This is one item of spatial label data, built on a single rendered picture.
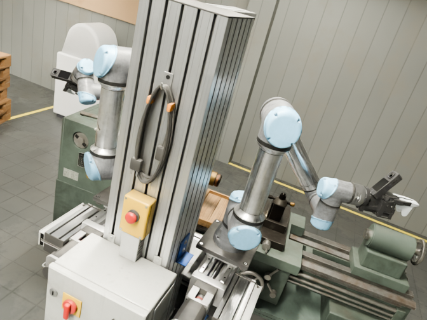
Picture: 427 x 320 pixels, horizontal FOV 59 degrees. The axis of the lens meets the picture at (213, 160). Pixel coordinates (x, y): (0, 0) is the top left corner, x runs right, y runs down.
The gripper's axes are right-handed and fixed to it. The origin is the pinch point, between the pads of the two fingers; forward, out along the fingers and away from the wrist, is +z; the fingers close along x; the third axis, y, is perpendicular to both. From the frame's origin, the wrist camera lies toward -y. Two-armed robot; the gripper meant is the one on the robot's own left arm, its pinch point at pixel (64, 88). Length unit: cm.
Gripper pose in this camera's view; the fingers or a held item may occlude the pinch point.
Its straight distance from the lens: 211.6
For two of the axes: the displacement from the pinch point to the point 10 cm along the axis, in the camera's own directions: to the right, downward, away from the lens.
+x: 2.9, -8.8, 3.8
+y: 7.8, 4.5, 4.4
